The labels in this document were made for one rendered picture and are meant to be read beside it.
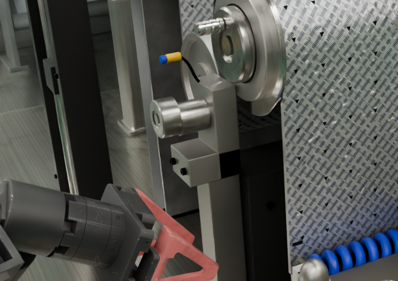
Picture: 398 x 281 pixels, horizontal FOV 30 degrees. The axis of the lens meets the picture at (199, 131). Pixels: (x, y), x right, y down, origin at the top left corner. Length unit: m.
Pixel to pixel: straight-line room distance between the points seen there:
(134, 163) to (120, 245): 0.70
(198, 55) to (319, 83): 0.20
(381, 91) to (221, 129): 0.16
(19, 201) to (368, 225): 0.37
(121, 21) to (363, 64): 0.76
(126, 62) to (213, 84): 0.69
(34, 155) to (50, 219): 0.83
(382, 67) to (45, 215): 0.35
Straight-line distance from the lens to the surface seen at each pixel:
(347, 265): 0.76
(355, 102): 0.74
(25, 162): 1.42
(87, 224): 0.64
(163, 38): 1.05
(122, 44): 1.43
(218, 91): 0.74
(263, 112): 0.72
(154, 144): 1.12
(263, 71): 0.69
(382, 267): 0.77
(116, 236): 0.65
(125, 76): 1.44
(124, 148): 1.41
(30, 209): 0.62
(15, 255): 0.60
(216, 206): 0.80
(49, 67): 1.02
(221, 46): 0.74
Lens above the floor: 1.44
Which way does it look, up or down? 22 degrees down
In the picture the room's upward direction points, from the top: 5 degrees counter-clockwise
